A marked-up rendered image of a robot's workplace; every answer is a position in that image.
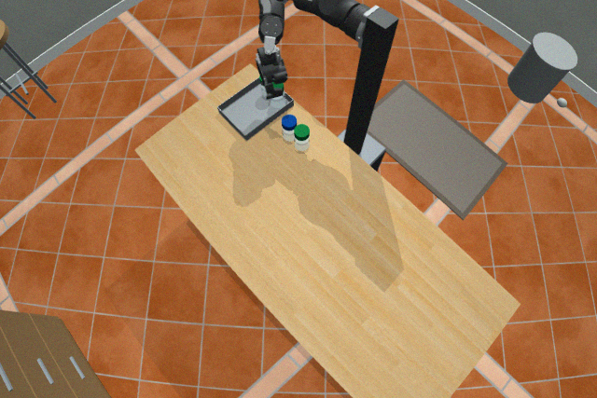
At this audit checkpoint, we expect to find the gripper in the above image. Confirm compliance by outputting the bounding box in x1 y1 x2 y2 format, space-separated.
257 57 288 100

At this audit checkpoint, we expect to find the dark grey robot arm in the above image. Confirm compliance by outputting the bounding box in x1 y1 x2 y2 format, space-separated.
256 0 380 66

